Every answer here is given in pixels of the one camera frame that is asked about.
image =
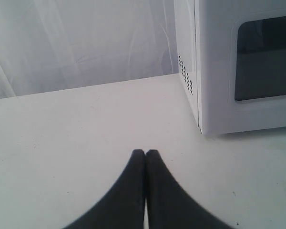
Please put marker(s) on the white microwave oven body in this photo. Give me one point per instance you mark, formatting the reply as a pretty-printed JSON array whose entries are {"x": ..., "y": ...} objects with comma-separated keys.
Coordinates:
[{"x": 186, "y": 51}]

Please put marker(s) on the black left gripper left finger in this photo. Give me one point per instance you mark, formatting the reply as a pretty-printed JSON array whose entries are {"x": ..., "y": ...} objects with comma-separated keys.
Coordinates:
[{"x": 123, "y": 206}]

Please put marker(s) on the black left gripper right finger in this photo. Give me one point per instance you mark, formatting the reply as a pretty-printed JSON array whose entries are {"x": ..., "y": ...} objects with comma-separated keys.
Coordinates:
[{"x": 168, "y": 205}]

